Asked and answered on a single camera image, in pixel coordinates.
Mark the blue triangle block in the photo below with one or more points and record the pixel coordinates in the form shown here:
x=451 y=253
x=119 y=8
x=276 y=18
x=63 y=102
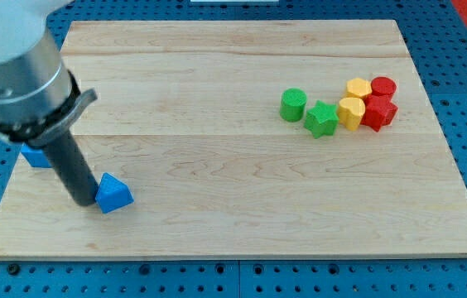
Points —
x=112 y=194

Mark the wooden board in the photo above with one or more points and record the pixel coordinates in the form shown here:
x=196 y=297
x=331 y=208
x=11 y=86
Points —
x=187 y=116

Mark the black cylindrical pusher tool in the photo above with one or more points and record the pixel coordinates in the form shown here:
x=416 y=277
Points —
x=69 y=164

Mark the yellow hexagon block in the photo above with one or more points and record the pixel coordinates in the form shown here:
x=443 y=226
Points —
x=358 y=88

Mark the green star block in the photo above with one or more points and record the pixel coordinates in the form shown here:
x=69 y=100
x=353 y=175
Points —
x=322 y=119

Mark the red star block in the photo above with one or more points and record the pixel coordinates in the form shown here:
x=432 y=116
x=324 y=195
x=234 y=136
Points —
x=380 y=111

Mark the red cylinder block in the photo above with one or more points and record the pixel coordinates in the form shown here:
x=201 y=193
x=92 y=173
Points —
x=383 y=86

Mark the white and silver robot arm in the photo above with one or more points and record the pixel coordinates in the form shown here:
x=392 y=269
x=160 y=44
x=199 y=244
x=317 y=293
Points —
x=39 y=97

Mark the yellow heart block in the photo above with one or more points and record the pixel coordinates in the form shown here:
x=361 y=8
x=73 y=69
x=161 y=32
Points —
x=350 y=112

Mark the blue cube block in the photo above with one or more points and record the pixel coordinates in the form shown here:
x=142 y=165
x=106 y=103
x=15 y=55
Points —
x=35 y=157

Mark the green cylinder block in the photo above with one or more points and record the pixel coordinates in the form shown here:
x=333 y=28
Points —
x=293 y=104

